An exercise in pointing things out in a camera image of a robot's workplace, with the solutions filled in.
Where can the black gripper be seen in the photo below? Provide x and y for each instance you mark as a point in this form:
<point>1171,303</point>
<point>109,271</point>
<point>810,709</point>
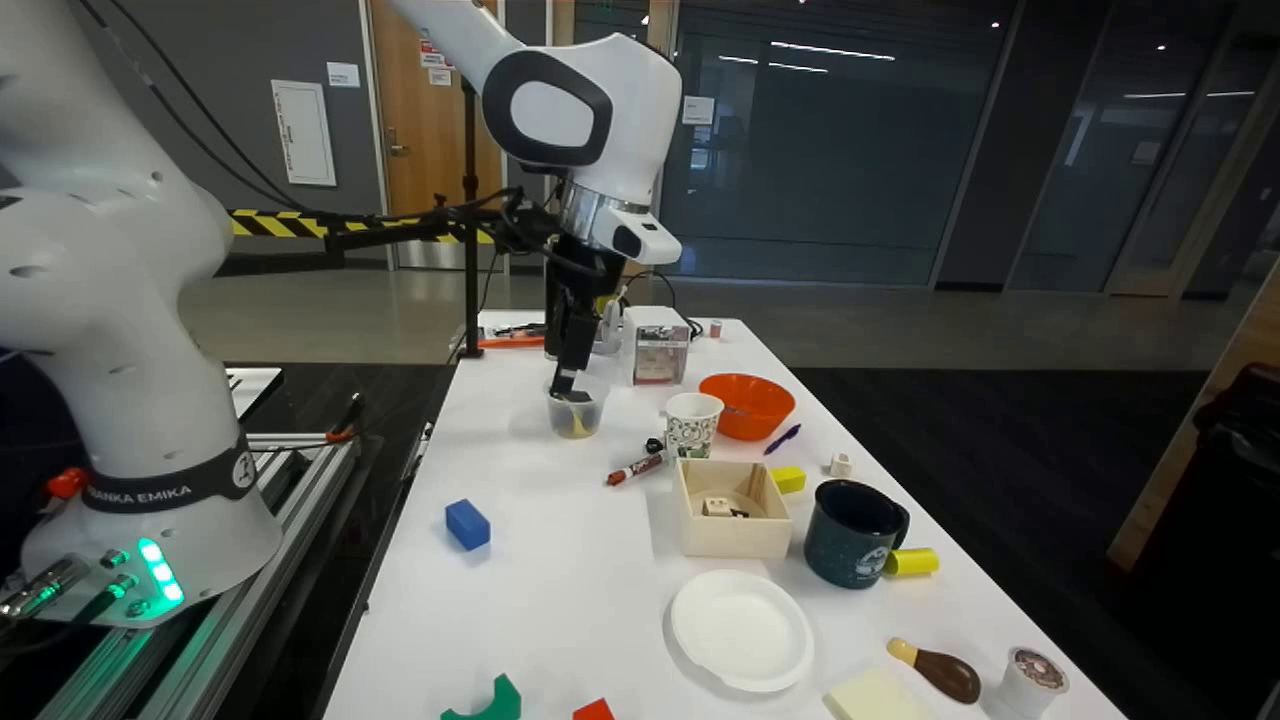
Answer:
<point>587,280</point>

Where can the white picture toy block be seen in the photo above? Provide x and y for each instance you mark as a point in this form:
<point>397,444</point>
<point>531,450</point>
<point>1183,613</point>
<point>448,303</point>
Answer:
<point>723,507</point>

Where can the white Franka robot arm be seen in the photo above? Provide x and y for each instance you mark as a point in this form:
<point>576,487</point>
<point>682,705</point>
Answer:
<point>105,265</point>

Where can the blue rectangular block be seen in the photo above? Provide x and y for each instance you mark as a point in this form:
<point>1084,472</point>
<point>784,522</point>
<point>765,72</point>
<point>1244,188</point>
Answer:
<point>467,527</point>

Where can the light brown wooden box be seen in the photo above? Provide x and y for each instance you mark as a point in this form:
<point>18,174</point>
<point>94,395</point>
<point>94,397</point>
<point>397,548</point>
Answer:
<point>729,537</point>

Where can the red cube block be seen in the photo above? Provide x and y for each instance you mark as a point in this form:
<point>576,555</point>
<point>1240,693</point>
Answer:
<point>595,709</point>

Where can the green arch block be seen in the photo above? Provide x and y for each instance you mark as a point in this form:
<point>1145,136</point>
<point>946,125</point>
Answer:
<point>485,705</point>

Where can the yellow cylinder block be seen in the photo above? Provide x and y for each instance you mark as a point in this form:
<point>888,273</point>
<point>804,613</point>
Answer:
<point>912,561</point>

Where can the small clear empty cup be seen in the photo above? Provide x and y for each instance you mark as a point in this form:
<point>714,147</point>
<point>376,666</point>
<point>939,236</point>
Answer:
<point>610,335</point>

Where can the clear container with brown contents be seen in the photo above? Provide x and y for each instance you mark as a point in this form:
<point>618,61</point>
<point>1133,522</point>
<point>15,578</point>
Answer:
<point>660,358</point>

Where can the red capped marker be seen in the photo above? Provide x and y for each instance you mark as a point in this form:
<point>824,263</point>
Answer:
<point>637,467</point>

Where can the patterned paper cup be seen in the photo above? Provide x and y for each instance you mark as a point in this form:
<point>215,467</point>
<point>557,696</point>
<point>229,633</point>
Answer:
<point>695,424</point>

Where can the orange plastic bowl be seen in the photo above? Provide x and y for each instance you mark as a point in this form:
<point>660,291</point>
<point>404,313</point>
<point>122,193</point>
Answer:
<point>747,404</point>

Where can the purple pen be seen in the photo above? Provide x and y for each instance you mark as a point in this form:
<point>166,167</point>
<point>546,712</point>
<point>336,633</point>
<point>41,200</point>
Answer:
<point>782,436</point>

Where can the wooden door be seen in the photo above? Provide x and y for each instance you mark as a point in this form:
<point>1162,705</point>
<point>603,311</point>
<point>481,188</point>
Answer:
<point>412,160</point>

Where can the small patterned die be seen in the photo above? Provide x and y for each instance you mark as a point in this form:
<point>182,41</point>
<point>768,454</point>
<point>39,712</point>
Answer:
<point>837,467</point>

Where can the white round plate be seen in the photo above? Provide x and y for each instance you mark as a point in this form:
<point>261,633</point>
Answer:
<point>742,633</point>

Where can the white paper sheet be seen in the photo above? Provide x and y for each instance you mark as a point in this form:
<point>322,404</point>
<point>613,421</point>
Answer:
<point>253,389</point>

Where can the red white door sign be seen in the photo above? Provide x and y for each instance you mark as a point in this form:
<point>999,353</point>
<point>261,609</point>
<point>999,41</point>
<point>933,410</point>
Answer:
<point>432,64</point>

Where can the dark green mug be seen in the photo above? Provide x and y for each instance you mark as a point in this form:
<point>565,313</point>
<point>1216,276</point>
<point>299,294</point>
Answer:
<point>845,542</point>

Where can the yellow black barrier tape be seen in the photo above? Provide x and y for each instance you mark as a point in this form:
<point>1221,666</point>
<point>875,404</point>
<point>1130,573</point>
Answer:
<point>273,224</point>

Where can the pale yellow sticky notes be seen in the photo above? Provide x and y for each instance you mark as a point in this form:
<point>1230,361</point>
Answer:
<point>875,696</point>

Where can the brown toy drumstick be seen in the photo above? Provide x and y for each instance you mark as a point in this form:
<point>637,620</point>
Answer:
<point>946,674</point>

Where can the orange knob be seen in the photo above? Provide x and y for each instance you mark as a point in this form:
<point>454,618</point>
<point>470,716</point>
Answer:
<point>66,487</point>

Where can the white cup with brown lid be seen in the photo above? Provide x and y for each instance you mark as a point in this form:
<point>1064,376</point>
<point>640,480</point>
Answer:
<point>1025,686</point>

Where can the leaning wooden board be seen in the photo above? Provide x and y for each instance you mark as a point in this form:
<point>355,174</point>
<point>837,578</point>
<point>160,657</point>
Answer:
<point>1201,424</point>

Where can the black camera boom stand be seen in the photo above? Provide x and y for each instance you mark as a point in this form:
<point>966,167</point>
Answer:
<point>470,294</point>

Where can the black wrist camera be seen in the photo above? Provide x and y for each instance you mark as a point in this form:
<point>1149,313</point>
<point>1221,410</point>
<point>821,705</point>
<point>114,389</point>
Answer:
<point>531,220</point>

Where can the aluminium mounting rail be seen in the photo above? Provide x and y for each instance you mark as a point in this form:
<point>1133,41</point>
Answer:
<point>264,533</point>

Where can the small white wall label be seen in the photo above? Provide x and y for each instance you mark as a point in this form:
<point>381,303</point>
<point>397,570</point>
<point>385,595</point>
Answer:
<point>347,72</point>

